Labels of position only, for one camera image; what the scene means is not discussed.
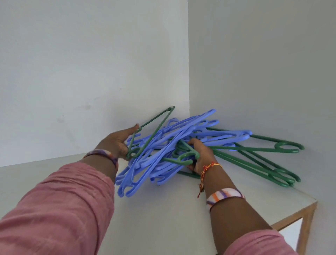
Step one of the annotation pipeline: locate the person's right forearm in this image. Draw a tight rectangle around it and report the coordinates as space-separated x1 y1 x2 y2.
199 165 274 255

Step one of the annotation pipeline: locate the striped white purple bangle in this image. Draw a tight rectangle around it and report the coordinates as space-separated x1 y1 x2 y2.
206 187 245 212

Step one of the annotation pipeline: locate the person's right hand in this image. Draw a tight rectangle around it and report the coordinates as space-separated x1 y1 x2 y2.
184 138 218 175

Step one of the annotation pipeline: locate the person's left hand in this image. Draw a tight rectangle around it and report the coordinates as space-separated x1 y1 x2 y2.
95 124 141 161

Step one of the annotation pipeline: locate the striped orange purple bangle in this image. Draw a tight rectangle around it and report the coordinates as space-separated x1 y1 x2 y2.
84 149 119 170

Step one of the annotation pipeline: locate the person's left forearm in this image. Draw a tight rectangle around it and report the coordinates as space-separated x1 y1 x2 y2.
79 152 119 185

